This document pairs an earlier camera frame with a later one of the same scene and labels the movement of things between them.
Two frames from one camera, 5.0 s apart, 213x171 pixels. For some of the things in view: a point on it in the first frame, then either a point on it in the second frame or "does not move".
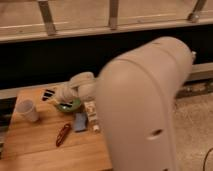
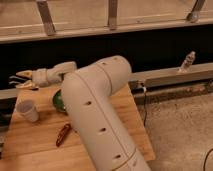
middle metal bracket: (113, 14) does not move
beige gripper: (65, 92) → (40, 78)
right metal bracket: (194, 16) does not move
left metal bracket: (47, 17) does not move
